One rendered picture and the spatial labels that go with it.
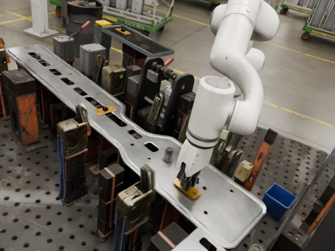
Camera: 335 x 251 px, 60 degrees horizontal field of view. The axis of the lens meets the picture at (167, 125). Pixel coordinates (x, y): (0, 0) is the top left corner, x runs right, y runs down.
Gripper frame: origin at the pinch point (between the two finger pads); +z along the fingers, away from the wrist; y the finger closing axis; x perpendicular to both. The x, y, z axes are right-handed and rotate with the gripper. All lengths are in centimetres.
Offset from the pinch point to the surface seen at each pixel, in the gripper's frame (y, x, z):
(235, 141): -18.6, 1.5, -7.3
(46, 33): -149, -384, 102
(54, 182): 15, -51, 34
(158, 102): -17.6, -31.6, -4.3
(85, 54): -17, -78, -5
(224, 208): -3.4, 11.6, 3.5
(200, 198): -0.6, 4.9, 3.5
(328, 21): -694, -161, 55
